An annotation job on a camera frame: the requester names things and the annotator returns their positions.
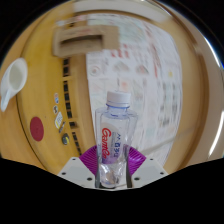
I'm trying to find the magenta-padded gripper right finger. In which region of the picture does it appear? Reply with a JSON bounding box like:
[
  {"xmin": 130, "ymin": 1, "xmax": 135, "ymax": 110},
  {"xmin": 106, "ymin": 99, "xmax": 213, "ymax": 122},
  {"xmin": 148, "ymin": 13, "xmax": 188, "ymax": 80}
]
[{"xmin": 125, "ymin": 146, "xmax": 169, "ymax": 190}]

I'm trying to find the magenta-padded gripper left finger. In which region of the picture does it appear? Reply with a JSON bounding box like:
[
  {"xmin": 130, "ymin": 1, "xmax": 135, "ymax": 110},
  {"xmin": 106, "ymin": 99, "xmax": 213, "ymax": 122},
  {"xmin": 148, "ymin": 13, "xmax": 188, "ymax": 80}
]
[{"xmin": 57, "ymin": 145, "xmax": 100, "ymax": 189}]

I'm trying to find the clear plastic water bottle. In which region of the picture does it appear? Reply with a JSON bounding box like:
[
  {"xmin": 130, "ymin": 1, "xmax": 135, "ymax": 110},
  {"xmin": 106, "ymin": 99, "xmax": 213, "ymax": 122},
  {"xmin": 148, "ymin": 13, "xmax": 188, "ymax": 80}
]
[{"xmin": 94, "ymin": 90, "xmax": 139, "ymax": 189}]

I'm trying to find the dark pen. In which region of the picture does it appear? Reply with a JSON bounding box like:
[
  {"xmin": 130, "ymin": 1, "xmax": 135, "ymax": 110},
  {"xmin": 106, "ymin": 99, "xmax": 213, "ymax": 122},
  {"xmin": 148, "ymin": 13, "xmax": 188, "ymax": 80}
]
[{"xmin": 59, "ymin": 121, "xmax": 67, "ymax": 134}]

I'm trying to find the pale yellow card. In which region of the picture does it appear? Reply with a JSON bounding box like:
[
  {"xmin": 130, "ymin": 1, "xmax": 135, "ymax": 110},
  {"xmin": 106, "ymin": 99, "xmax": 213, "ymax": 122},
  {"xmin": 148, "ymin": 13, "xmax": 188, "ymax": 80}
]
[{"xmin": 54, "ymin": 111, "xmax": 64, "ymax": 130}]

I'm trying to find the flat round red coaster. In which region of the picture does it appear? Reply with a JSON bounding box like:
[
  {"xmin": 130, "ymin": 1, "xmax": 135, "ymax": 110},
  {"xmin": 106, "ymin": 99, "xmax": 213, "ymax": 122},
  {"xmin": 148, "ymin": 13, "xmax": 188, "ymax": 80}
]
[{"xmin": 29, "ymin": 116, "xmax": 45, "ymax": 142}]

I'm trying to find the large paper poster display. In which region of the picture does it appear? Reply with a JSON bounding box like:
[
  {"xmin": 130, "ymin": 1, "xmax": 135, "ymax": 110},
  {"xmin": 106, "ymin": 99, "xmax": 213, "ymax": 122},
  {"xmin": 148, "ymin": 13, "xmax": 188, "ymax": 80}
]
[{"xmin": 85, "ymin": 13, "xmax": 185, "ymax": 158}]

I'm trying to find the white ceramic mug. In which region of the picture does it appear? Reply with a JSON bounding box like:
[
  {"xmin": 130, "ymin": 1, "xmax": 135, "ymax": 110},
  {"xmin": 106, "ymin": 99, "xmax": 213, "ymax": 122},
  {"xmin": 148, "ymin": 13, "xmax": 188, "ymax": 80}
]
[{"xmin": 0, "ymin": 57, "xmax": 29, "ymax": 113}]

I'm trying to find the brown cardboard arch model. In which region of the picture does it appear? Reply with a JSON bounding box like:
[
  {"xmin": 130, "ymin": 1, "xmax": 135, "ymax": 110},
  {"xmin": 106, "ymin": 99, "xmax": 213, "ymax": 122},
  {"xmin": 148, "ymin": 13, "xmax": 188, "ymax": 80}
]
[{"xmin": 51, "ymin": 24, "xmax": 120, "ymax": 59}]

